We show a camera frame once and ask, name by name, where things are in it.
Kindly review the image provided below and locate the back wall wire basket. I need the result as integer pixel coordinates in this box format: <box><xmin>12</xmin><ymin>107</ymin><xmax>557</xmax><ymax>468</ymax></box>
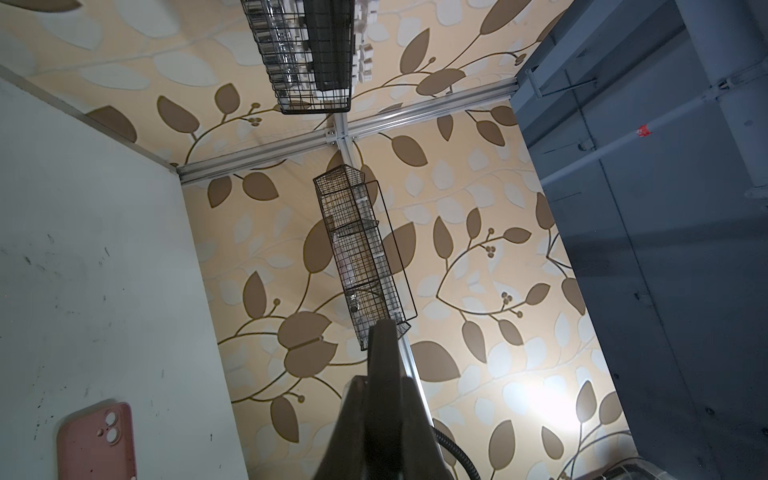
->
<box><xmin>241</xmin><ymin>0</ymin><xmax>380</xmax><ymax>115</ymax></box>

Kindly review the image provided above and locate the phone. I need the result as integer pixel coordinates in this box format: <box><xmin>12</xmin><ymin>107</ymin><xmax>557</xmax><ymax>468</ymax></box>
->
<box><xmin>364</xmin><ymin>319</ymin><xmax>402</xmax><ymax>479</ymax></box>

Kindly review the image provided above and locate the pink phone case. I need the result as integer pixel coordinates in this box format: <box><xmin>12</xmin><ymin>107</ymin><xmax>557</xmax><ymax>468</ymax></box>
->
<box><xmin>56</xmin><ymin>402</ymin><xmax>137</xmax><ymax>480</ymax></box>

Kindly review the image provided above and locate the right wall wire basket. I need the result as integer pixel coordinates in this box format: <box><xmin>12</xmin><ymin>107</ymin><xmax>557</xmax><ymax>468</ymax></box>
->
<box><xmin>313</xmin><ymin>164</ymin><xmax>417</xmax><ymax>351</ymax></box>

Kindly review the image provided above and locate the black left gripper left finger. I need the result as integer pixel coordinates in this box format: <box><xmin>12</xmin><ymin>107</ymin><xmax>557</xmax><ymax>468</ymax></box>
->
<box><xmin>314</xmin><ymin>376</ymin><xmax>367</xmax><ymax>480</ymax></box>

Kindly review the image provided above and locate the left black corrugated cable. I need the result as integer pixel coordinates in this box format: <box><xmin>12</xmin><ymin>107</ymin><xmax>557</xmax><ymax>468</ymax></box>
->
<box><xmin>433</xmin><ymin>425</ymin><xmax>482</xmax><ymax>480</ymax></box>

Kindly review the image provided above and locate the wall wire basket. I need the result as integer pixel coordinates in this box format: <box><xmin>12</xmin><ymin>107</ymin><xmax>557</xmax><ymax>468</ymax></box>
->
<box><xmin>313</xmin><ymin>164</ymin><xmax>417</xmax><ymax>351</ymax></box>
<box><xmin>241</xmin><ymin>0</ymin><xmax>380</xmax><ymax>115</ymax></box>

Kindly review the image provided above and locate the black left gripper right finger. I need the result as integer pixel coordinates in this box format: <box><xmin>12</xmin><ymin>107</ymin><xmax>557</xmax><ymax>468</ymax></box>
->
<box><xmin>401</xmin><ymin>377</ymin><xmax>453</xmax><ymax>480</ymax></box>

